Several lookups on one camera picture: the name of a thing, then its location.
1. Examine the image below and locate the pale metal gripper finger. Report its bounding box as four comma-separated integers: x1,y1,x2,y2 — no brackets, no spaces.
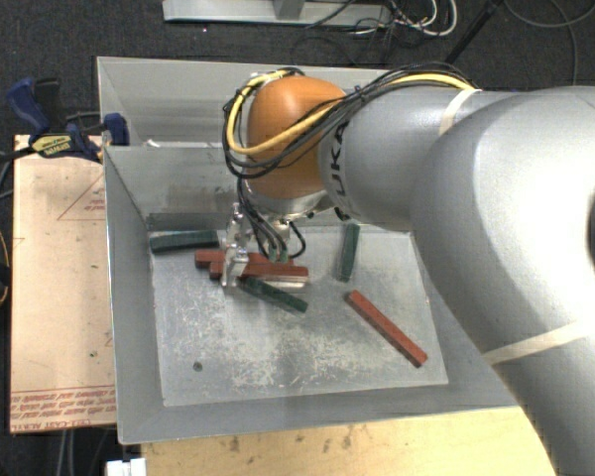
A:
220,248,237,289
234,247,252,288

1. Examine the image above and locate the brown cardboard board, red print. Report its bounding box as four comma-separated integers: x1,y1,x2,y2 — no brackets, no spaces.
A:
9,133,118,435

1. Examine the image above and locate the red-brown flat block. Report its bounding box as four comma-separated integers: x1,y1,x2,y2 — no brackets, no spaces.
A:
193,249,296,270
208,261,310,289
344,289,429,370

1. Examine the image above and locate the dark green flat block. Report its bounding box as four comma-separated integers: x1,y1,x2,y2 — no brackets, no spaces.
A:
149,229,221,255
237,277,310,314
337,221,362,284

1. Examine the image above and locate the grey metal bin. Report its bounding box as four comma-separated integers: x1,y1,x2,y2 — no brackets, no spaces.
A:
96,56,523,446

